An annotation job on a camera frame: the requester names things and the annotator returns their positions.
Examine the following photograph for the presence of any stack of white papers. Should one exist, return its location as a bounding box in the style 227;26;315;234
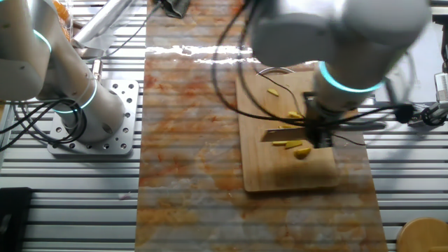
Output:
374;20;446;105

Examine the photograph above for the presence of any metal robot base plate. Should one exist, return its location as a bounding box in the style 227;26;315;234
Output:
46;78;141;156

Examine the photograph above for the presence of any wooden cutting board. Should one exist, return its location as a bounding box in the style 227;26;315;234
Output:
234;66;342;193

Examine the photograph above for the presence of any camera on clamp mount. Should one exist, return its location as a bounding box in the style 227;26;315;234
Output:
407;72;448;128

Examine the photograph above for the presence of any orange marbled table mat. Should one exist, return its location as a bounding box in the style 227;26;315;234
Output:
134;0;389;252

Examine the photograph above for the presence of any black base cable bundle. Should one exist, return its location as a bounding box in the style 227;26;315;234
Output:
0;97;88;153

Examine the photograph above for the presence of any steel cleaver knife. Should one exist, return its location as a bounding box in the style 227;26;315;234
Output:
260;120;388;143

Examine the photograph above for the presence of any black box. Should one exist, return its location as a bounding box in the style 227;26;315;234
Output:
0;186;34;252

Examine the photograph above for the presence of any clear plastic fruit package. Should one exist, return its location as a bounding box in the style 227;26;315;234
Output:
48;0;74;45

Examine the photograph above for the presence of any metal cylinder connector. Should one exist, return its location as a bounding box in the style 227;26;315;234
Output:
90;58;104;83

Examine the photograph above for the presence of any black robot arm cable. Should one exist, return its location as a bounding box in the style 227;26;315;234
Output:
209;0;414;147

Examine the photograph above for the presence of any round wooden disc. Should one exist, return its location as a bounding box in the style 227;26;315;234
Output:
395;217;448;252

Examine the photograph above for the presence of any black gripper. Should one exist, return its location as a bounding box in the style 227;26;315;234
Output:
303;104;337;149

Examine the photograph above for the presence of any white film roll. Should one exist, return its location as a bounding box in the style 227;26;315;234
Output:
71;0;137;50

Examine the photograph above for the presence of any grey green cloth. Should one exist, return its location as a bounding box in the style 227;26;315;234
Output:
159;0;192;20

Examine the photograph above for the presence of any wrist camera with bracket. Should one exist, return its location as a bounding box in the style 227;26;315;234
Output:
383;52;417;124

